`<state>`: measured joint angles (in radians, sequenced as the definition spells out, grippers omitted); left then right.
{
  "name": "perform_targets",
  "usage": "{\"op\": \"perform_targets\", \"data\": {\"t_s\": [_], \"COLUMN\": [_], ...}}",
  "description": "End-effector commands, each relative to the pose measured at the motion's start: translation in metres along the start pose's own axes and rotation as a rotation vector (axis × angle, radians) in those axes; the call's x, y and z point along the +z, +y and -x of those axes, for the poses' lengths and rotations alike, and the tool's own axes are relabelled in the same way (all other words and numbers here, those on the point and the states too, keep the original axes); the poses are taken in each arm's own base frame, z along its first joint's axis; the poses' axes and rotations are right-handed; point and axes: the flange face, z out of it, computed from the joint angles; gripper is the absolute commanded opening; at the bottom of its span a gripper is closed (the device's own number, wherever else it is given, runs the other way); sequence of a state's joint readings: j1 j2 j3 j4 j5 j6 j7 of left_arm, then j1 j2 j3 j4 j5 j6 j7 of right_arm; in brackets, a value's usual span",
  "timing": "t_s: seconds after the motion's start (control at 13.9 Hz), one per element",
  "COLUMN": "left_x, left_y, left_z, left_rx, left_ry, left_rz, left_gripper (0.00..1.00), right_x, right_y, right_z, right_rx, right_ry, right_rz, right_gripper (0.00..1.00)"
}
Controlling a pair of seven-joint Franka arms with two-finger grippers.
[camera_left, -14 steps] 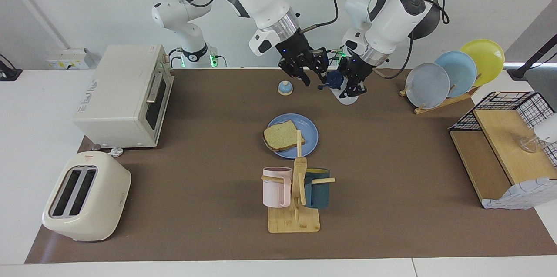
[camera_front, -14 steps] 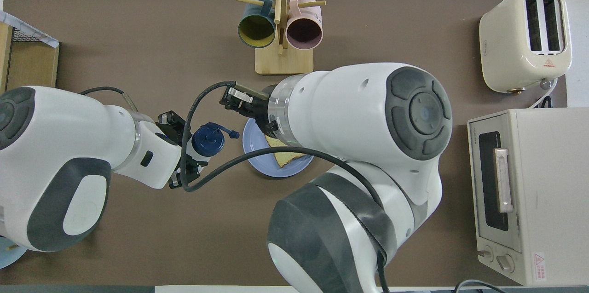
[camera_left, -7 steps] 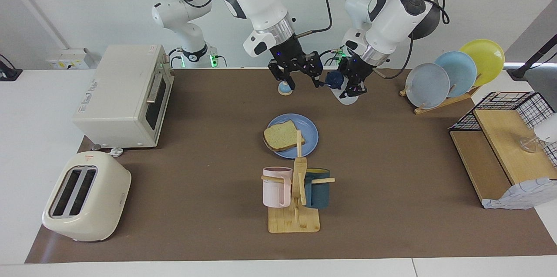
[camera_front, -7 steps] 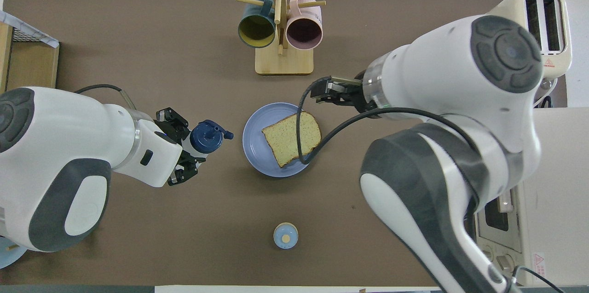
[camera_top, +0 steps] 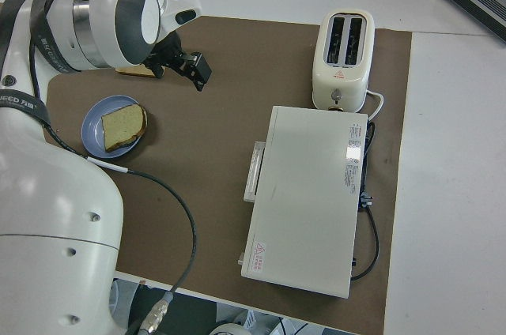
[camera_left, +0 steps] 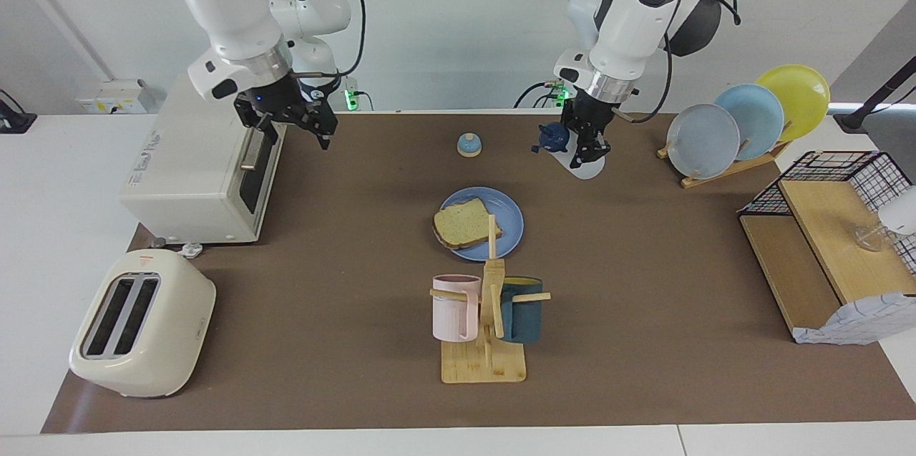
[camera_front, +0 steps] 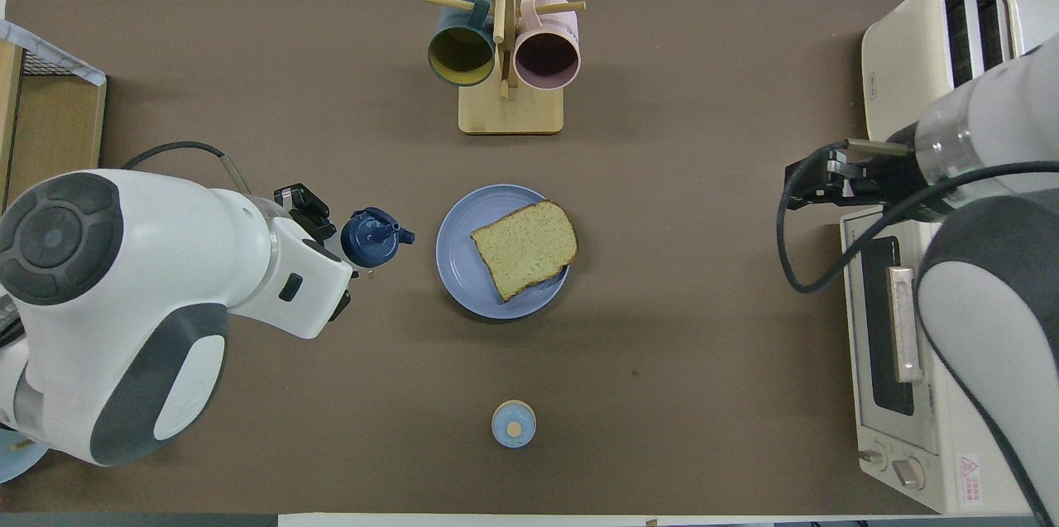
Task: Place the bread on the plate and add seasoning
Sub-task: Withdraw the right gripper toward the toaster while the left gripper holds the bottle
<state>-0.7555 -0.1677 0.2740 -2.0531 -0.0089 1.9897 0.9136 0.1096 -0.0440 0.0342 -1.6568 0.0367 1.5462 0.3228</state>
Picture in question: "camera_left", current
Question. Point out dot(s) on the dark teal mug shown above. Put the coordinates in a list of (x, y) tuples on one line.
[(526, 320)]

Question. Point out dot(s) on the clear glass cup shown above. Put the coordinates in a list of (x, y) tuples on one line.
[(869, 238)]

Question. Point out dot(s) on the white wall outlet box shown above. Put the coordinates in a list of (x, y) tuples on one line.
[(107, 94)]

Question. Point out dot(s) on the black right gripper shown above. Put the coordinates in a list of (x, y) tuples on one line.
[(279, 102)]

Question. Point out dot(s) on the brown table mat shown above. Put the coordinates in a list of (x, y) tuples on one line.
[(322, 334)]

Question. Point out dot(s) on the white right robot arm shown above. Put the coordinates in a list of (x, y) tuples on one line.
[(222, 5)]

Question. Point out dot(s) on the light blue plate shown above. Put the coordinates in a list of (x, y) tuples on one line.
[(758, 116)]

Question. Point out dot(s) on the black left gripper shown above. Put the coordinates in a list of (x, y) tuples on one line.
[(590, 114)]

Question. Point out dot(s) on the white checkered cloth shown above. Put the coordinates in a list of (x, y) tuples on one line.
[(859, 320)]

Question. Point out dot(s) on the pale grey plate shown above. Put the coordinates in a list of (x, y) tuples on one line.
[(705, 141)]

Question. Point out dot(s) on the wooden mug rack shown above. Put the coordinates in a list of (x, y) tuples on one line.
[(483, 366)]

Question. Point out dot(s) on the wooden plate rack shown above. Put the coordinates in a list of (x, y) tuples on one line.
[(723, 171)]

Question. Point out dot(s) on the white toaster oven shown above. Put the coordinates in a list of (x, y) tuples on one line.
[(193, 177)]

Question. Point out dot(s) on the white rounded object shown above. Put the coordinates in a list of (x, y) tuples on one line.
[(903, 211)]

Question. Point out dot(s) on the toasted bread slice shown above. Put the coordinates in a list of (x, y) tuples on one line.
[(461, 225)]

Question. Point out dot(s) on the small blue call bell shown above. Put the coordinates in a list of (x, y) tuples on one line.
[(469, 147)]

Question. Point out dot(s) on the cream two-slot toaster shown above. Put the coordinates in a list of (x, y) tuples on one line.
[(179, 327)]

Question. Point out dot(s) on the white bottle with blue cap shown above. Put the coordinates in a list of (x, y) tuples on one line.
[(554, 136)]

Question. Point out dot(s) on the black desk device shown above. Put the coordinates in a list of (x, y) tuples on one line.
[(14, 122)]

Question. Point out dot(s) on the pink ribbed mug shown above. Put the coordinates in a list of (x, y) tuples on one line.
[(451, 313)]

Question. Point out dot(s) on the blue round plate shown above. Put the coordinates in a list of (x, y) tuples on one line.
[(509, 216)]

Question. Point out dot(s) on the white power plug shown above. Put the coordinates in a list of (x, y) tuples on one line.
[(190, 250)]

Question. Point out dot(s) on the yellow plate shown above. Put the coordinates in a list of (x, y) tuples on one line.
[(805, 98)]

